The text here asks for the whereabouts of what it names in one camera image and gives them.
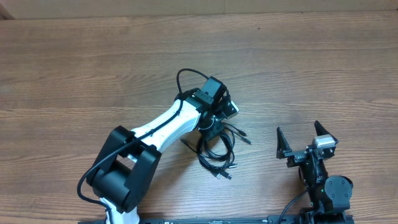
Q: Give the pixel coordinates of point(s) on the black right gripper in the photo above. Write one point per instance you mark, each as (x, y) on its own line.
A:
(296, 156)

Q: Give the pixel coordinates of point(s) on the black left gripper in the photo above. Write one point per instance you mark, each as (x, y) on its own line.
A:
(207, 132)

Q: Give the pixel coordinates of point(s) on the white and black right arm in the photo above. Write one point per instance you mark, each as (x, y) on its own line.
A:
(329, 195)

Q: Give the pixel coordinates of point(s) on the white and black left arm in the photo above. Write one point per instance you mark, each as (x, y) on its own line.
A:
(124, 168)

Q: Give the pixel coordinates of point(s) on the cardboard back panel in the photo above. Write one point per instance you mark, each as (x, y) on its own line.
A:
(60, 9)

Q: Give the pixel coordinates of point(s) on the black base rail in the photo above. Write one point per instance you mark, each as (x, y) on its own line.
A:
(271, 219)

